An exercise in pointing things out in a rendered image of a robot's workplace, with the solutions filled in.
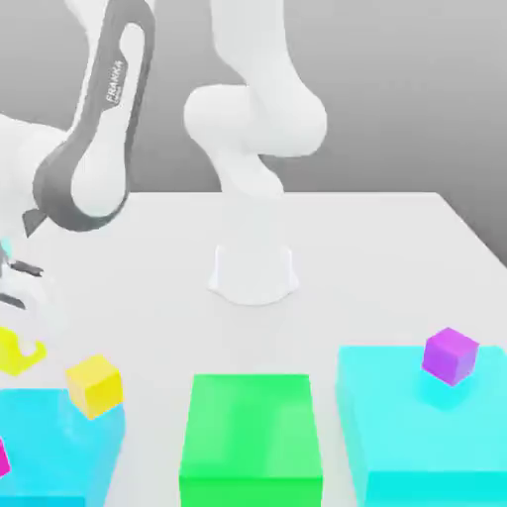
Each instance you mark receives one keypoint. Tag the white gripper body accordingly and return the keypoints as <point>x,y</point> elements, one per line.
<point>37,303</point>

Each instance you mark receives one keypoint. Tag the small bright yellow cube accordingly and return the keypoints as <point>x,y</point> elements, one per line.
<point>8,354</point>

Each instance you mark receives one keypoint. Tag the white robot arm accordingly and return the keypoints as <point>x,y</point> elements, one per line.
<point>253,119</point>

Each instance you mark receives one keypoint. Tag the small golden yellow cube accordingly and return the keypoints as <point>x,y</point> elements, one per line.
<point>93,386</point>

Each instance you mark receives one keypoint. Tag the small magenta cube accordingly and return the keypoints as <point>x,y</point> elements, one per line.
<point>3,459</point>

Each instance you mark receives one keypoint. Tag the small purple cube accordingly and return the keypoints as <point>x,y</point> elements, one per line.
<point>449,354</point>

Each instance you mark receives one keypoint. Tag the large blue box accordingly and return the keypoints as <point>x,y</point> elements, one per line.
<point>43,447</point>

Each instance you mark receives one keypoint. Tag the large green box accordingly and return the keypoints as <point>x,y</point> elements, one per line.
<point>249,431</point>

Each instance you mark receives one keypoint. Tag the large cyan box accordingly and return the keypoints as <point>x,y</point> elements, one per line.
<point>420,435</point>

